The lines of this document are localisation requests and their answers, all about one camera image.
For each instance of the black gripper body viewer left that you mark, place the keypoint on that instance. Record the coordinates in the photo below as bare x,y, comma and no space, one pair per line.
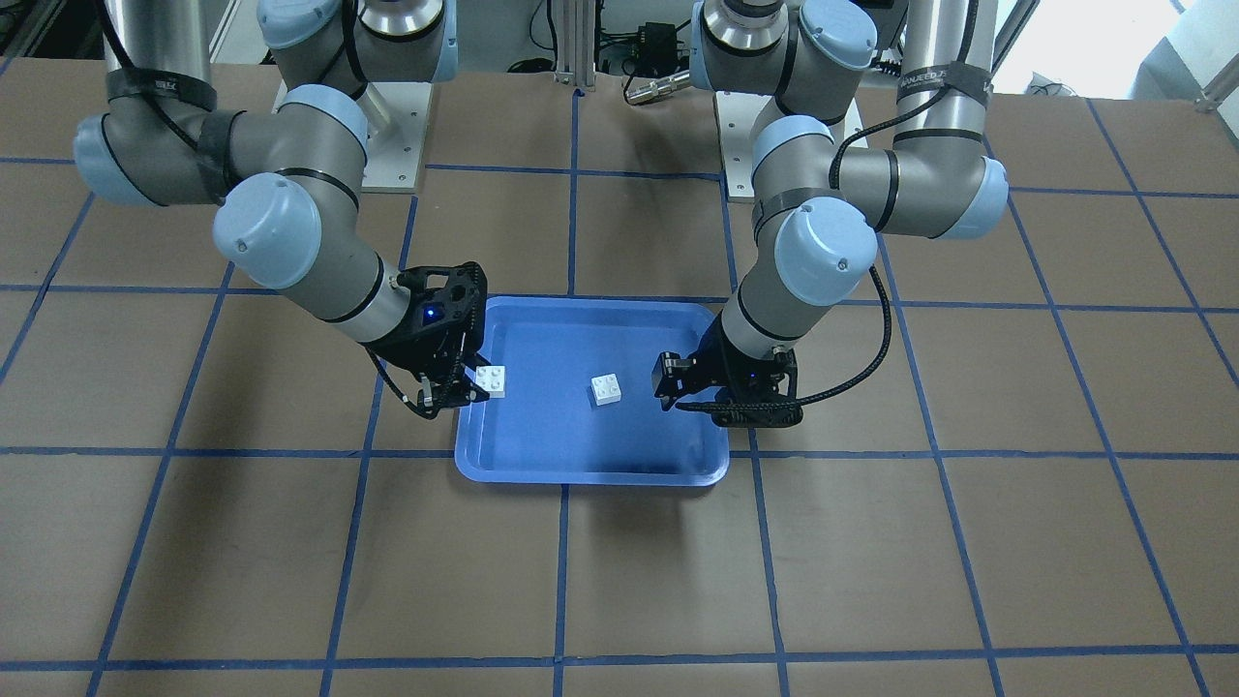
411,350

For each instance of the viewer-right gripper finger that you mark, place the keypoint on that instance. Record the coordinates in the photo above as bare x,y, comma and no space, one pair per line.
667,397

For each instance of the black gripper body viewer right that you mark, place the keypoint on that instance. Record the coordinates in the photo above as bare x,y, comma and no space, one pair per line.
710,363

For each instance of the viewer-left gripper finger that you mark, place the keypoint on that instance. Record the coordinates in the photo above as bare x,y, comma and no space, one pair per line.
459,390
427,400

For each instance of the white block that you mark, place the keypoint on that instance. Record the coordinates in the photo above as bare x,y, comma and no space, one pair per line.
492,380
605,390

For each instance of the robot arm on viewer right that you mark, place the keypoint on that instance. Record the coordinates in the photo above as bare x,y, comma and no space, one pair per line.
821,201

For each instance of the robot arm on viewer left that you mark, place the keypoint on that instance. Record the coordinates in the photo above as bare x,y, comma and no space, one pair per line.
287,183

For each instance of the blue plastic tray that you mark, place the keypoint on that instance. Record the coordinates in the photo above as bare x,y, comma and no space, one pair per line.
547,429

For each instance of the silver connector plug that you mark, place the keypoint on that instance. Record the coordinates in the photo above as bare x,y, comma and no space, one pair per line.
657,89

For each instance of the black power adapter box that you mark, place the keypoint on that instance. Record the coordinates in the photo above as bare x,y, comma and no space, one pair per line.
657,42

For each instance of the white base plate viewer left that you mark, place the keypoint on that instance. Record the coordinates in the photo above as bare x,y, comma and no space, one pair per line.
389,122

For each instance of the white base plate viewer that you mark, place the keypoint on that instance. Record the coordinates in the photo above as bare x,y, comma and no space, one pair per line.
389,122
736,116

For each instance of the white base plate viewer right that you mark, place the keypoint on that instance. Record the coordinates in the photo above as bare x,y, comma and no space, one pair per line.
736,116

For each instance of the aluminium frame post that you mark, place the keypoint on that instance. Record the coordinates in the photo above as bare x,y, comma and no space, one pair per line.
574,26

